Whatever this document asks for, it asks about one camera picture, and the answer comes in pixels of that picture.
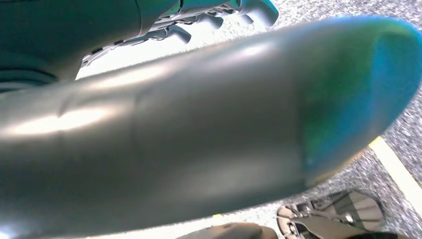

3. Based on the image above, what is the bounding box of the dark grey robot foot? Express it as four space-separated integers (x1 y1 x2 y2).
176 223 279 239
276 189 386 239

